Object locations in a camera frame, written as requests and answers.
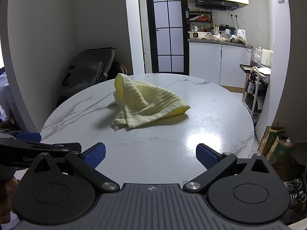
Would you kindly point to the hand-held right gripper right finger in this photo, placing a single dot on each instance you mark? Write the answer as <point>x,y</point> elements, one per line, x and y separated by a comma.
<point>205,158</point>

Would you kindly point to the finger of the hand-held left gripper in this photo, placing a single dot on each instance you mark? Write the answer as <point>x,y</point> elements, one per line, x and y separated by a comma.
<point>55,148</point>
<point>28,137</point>

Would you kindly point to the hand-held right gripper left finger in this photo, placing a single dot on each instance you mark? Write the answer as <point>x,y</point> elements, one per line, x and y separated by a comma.
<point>96,157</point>

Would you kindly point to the yellow towel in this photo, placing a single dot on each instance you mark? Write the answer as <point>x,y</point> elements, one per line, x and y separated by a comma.
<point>144,100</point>

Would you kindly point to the person's left forearm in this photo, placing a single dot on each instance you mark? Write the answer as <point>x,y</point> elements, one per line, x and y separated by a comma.
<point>7,191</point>

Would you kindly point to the brown paper bag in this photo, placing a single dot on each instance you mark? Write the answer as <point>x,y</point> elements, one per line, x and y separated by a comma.
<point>268,141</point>

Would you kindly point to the green paper bag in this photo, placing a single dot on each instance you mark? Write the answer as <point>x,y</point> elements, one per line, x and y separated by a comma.
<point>284,151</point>

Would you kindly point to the dark glass bottle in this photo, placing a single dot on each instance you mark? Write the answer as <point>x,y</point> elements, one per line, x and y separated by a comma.
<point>251,85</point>

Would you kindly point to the grey backpack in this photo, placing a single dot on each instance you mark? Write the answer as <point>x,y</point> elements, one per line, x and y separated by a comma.
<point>88,67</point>

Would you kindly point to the sneaker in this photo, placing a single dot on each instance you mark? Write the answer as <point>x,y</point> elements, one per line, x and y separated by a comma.
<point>292,184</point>
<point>298,197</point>

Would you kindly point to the dark chair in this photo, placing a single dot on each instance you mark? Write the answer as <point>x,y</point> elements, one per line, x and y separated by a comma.
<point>120,68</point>

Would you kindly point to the white trolley rack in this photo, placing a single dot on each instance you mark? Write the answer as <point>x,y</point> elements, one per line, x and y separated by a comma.
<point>254,76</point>

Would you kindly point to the white base cabinet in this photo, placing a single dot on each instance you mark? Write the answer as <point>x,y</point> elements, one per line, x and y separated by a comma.
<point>203,62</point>

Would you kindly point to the clear plastic bottles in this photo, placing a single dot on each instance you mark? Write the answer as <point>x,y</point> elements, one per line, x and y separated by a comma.
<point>256,55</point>

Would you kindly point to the cream countertop appliance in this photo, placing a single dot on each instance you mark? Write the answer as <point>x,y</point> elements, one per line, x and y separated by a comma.
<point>266,57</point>

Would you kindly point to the white cooking pot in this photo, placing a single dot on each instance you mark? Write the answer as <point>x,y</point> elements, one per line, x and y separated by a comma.
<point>195,35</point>

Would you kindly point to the bagged food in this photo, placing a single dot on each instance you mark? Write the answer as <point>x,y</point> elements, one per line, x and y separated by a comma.
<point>241,39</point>

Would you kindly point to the black kitchen appliance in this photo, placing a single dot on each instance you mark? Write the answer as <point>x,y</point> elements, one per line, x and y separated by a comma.
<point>224,26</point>

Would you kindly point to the black spice rack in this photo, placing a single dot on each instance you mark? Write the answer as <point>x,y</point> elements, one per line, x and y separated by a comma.
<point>200,18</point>

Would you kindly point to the black framed glass door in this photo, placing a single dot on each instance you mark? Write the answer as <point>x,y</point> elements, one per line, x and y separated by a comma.
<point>163,14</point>

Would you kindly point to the black range hood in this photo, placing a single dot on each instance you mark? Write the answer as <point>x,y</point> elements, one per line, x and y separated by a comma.
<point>215,3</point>

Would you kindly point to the white wall socket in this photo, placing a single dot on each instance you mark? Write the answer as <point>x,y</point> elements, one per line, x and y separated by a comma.
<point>233,14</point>

